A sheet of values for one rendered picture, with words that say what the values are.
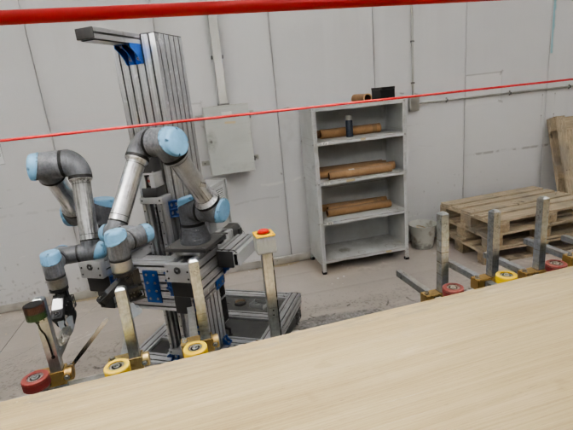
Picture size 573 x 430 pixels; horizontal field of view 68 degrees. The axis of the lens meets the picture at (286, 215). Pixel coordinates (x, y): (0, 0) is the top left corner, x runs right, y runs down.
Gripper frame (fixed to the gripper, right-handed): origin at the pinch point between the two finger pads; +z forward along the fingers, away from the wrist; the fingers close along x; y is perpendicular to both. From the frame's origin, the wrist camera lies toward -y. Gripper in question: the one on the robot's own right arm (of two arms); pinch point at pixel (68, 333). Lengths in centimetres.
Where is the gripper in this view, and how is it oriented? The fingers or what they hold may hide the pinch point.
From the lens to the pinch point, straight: 203.5
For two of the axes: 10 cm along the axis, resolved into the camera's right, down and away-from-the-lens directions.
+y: -2.7, -2.4, 9.3
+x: -9.6, 1.6, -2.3
